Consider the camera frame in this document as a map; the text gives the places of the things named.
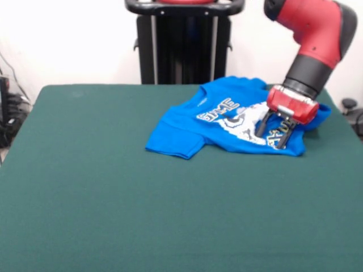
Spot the dark green table cloth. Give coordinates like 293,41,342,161
0,83,363,272

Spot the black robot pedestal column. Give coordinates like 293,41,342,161
124,0,245,86

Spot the black cables and equipment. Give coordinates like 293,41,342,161
0,50,32,165

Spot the blue printed t-shirt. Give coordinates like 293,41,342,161
145,75,332,160

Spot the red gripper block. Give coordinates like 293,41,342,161
255,83,320,151

